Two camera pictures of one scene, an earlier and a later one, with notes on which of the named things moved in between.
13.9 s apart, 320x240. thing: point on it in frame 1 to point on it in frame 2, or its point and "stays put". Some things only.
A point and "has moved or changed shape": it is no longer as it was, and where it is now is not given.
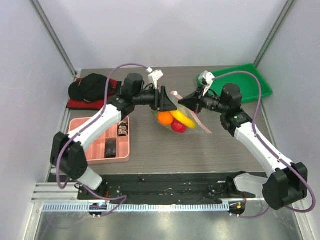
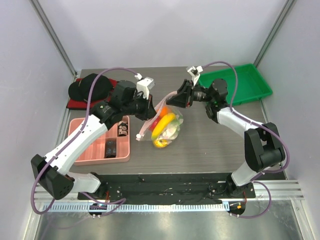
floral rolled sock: x=122 y=128 stays put
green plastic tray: x=247 y=84 stays put
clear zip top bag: x=180 y=120 to x=163 y=127
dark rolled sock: x=110 y=149 stays put
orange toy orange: x=165 y=117 has moved or changed shape
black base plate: x=165 y=188 stays put
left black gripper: x=162 y=102 to x=149 y=111
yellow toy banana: x=182 y=119 to x=161 y=125
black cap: x=91 y=88 stays put
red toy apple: x=178 y=126 to x=152 y=126
